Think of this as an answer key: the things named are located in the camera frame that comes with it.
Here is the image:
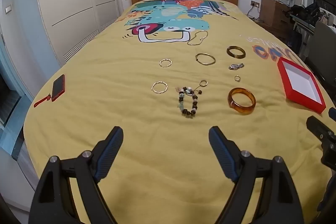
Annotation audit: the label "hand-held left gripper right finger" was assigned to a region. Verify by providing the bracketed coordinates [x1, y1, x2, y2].
[209, 126, 305, 224]

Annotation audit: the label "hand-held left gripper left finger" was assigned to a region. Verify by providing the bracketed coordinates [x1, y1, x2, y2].
[29, 126, 124, 224]

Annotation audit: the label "red jewelry box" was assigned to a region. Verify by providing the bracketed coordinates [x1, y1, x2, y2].
[277, 57, 326, 114]

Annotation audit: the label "amber bangle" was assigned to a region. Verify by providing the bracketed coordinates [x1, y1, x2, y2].
[227, 87, 256, 116]

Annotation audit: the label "beaded bracelet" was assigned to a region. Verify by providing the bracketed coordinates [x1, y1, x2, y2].
[176, 86, 203, 117]

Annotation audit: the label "thin metal bangle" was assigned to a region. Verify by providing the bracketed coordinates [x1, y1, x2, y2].
[195, 53, 216, 65]

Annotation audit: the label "yellow printed blanket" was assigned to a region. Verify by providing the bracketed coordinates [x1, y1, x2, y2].
[24, 0, 334, 224]

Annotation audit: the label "dark chair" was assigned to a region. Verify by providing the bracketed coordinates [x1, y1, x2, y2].
[306, 21, 336, 77]

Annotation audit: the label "dark green bangle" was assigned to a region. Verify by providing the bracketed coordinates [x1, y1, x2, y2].
[227, 46, 246, 59]

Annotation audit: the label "black bags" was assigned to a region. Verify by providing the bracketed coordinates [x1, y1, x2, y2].
[285, 2, 321, 25]

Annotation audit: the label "wooden dresser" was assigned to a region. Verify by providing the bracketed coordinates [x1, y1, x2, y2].
[259, 0, 292, 37]

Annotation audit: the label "white wardrobe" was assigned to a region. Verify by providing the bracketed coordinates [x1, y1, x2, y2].
[35, 0, 120, 64]

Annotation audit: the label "red phone with strap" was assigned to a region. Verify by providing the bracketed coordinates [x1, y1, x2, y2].
[34, 74, 65, 108]

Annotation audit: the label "gold chain necklace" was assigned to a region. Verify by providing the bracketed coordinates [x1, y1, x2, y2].
[187, 30, 209, 46]

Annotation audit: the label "black cable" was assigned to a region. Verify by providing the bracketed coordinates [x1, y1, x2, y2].
[245, 5, 264, 23]

